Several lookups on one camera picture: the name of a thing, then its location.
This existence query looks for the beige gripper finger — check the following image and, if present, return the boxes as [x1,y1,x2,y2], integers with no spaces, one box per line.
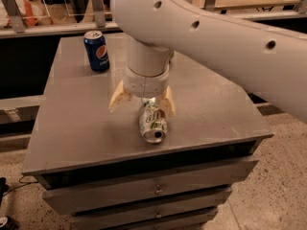
[156,86,176,117]
[108,80,132,112]

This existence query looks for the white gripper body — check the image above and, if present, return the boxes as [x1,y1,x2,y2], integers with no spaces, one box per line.
[123,66,169,99]

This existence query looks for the silver 7up can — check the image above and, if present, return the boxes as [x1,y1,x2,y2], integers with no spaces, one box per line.
[139,98,168,144]

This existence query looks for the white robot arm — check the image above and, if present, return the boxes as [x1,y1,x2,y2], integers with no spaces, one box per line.
[110,0,307,123]

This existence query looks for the blue pepsi can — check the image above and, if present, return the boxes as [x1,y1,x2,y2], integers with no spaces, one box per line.
[83,31,109,72]

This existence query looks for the dark can on floor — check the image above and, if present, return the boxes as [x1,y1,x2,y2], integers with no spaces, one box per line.
[0,217,19,230]

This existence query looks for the grey drawer cabinet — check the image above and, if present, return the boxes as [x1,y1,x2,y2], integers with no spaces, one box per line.
[23,34,272,219]

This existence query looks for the top grey drawer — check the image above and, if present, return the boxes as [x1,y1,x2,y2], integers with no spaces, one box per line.
[43,156,257,215]

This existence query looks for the grey drawer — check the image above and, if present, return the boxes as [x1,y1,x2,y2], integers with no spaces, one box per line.
[105,207,219,230]
[69,187,233,230]
[43,156,257,215]

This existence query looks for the middle grey drawer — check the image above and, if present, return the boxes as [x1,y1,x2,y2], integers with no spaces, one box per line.
[69,187,233,230]

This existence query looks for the orange white bag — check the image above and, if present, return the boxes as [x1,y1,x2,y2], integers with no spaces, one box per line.
[0,0,53,29]

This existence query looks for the bottom grey drawer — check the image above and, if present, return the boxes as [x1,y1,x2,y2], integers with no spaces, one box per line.
[105,207,219,230]

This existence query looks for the metal railing post middle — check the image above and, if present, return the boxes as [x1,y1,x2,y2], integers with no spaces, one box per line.
[91,0,106,28]

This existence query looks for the black cable on floor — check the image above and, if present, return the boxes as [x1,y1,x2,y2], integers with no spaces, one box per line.
[2,175,39,197]

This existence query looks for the metal railing post left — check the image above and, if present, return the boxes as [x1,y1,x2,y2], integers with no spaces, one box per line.
[1,0,27,33]

